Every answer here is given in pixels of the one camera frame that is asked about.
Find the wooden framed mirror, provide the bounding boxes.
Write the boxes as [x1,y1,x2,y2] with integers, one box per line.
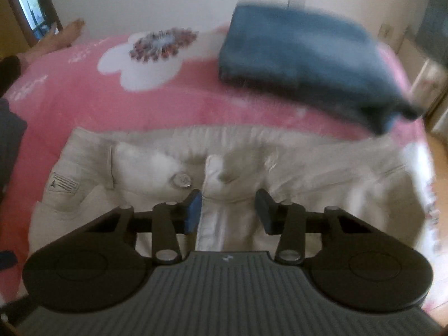
[0,0,64,48]

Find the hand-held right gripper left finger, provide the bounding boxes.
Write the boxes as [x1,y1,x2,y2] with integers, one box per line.
[84,188,204,266]

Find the beige pants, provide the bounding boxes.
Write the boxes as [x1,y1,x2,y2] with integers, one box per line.
[30,126,426,263]

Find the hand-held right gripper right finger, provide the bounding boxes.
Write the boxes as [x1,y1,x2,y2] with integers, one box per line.
[255,188,373,266]

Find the white water dispenser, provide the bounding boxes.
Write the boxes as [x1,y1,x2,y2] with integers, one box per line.
[402,28,447,111]

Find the folded blue jeans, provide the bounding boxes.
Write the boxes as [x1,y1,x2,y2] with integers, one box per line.
[217,0,426,135]

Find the blue water bottle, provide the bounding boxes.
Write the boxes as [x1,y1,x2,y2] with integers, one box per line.
[418,0,448,48]

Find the pink floral blanket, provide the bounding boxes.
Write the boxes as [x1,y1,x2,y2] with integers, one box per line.
[0,24,438,323]

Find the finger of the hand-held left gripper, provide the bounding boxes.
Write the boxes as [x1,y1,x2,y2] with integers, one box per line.
[0,250,18,271]

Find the dark grey cloth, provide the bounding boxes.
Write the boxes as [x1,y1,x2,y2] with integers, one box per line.
[0,98,28,200]

